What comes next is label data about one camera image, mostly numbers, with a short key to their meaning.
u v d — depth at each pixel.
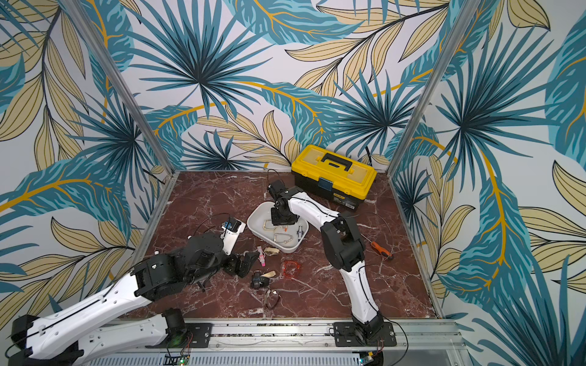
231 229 0.57
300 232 0.95
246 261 0.59
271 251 0.91
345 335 0.72
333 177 0.97
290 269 0.88
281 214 0.82
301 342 0.73
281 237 0.97
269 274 0.84
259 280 0.80
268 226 0.96
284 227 0.97
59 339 0.39
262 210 1.00
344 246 0.56
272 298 0.81
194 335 0.73
